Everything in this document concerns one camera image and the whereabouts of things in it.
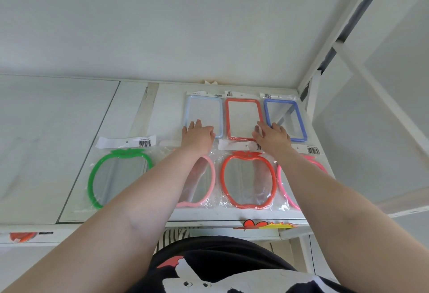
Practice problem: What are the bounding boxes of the white metal shelf rack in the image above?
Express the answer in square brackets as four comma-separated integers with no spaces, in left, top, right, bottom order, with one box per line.
[0,0,429,273]

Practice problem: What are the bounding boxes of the person's left forearm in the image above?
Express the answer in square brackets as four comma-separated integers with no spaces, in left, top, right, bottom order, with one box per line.
[0,145,215,293]

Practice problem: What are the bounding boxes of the person's right hand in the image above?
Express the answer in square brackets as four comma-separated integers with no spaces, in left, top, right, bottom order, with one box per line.
[252,121,291,157]

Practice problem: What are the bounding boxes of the green apple-shaped mirror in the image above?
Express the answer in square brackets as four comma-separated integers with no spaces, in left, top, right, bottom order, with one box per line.
[80,135,157,211]

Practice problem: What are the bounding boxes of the person's right forearm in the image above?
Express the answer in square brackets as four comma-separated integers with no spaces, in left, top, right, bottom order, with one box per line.
[270,147,429,293]

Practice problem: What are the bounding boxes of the black and white striped fabric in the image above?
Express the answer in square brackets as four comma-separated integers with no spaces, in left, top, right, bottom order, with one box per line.
[156,228,190,253]

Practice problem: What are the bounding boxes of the red apple-shaped mirror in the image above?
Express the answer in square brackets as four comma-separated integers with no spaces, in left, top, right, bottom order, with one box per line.
[217,140,279,210]

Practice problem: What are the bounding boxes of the black printed shirt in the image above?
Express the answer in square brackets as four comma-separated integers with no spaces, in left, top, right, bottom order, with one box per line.
[129,236,356,293]

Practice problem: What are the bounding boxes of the light pink apple-shaped mirror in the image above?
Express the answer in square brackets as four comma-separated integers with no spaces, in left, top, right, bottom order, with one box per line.
[158,140,217,209]

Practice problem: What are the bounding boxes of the red and yellow shelf sticker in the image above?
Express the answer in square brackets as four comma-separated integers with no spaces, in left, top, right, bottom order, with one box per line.
[233,219,298,230]

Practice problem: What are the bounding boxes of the red rectangular framed mirror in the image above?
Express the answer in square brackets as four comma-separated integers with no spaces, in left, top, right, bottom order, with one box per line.
[224,90,265,142]

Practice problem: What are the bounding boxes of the hot pink apple-shaped mirror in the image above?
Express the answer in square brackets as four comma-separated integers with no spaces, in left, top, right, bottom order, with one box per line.
[276,145,330,211]

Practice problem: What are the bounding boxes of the dark blue rectangular framed mirror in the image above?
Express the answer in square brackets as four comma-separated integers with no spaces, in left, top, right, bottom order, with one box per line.
[260,93,308,143]

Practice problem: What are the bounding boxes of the light blue rectangular framed mirror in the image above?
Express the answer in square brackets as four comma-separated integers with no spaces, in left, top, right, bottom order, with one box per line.
[184,91,224,139]

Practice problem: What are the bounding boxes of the person's left hand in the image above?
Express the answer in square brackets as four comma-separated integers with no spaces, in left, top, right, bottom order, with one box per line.
[181,119,216,155]

